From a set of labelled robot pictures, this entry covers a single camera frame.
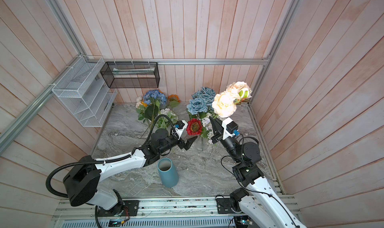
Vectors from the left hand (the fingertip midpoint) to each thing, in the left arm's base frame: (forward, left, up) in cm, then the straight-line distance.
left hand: (191, 133), depth 77 cm
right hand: (-4, -8, +19) cm, 21 cm away
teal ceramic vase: (-19, +11, -6) cm, 23 cm away
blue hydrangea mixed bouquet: (+36, +30, -16) cm, 49 cm away
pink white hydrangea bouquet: (0, -7, +9) cm, 12 cm away
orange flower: (+45, +13, -17) cm, 50 cm away
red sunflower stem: (0, -1, +5) cm, 5 cm away
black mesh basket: (+47, +43, +3) cm, 64 cm away
